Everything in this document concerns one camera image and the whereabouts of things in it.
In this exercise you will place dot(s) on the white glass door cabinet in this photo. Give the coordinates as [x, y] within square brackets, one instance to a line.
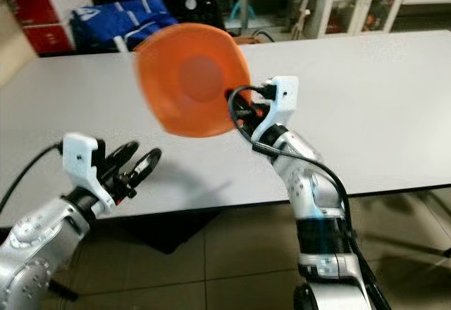
[359, 3]

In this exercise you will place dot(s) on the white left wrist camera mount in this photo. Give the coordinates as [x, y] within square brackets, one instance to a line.
[81, 158]

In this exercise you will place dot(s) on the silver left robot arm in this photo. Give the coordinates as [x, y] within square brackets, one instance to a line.
[35, 253]

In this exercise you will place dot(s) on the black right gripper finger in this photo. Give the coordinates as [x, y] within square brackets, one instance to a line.
[236, 98]

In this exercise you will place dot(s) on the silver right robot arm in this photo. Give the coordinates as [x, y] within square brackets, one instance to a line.
[317, 204]

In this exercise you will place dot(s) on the orange bowl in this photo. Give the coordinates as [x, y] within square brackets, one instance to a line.
[183, 77]

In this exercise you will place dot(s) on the red cardboard box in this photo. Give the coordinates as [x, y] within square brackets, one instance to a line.
[49, 39]
[35, 7]

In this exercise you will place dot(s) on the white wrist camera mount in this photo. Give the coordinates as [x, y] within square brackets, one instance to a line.
[282, 98]
[81, 158]

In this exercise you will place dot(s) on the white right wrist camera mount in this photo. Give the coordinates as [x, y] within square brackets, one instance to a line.
[282, 98]

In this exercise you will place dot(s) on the blue white striped bag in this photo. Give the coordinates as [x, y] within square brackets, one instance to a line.
[113, 21]

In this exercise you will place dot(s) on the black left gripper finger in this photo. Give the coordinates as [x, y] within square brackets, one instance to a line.
[155, 156]
[132, 148]

